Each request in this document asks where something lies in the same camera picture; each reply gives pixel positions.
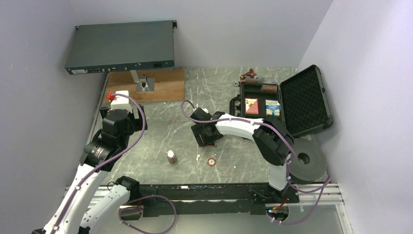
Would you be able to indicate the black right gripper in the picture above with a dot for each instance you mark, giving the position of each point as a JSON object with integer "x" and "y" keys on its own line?
{"x": 197, "y": 131}

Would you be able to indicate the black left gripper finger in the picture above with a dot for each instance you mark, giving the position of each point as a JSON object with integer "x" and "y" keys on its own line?
{"x": 104, "y": 112}
{"x": 139, "y": 118}

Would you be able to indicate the single red poker chip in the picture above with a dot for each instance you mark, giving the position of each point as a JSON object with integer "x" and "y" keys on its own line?
{"x": 211, "y": 161}

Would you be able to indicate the red playing card deck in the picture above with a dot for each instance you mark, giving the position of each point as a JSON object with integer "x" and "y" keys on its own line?
{"x": 251, "y": 106}

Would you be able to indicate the clear round plastic disc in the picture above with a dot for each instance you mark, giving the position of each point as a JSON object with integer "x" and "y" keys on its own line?
{"x": 273, "y": 110}

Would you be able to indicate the poker chip roll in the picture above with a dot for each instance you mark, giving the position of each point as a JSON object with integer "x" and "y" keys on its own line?
{"x": 269, "y": 88}

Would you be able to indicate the black poker set case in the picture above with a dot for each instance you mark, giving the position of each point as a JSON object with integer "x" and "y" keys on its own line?
{"x": 303, "y": 102}

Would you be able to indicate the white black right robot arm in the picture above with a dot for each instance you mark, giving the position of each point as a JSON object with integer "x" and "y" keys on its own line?
{"x": 273, "y": 140}

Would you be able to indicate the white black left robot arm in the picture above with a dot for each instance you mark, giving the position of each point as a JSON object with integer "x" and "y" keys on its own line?
{"x": 107, "y": 146}

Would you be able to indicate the brown wooden board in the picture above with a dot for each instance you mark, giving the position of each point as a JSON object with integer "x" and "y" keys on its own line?
{"x": 169, "y": 85}

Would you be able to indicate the dark green rack unit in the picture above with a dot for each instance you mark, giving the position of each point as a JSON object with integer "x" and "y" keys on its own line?
{"x": 99, "y": 48}

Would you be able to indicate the blue playing card deck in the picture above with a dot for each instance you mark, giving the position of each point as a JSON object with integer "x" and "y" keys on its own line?
{"x": 271, "y": 102}

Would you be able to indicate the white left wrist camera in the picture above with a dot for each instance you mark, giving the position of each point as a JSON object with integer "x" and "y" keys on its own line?
{"x": 120, "y": 102}

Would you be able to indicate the silver metal stand bracket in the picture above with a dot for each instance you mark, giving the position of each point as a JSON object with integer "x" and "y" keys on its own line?
{"x": 143, "y": 83}

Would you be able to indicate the black aluminium mounting rail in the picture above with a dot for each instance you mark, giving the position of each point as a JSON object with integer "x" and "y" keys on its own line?
{"x": 230, "y": 198}

